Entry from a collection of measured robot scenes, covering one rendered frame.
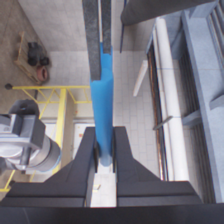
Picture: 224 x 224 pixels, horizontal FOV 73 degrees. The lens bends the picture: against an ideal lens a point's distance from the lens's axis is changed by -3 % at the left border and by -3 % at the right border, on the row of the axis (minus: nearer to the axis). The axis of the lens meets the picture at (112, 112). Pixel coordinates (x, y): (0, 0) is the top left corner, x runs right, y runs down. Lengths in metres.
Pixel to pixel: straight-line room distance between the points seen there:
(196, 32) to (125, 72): 2.14
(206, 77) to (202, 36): 1.04
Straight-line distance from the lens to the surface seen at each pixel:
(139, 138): 4.36
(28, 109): 0.37
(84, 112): 4.11
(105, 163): 0.16
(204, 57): 3.86
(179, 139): 3.17
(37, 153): 0.37
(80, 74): 5.04
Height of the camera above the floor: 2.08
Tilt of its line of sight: 1 degrees up
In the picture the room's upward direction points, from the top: 90 degrees clockwise
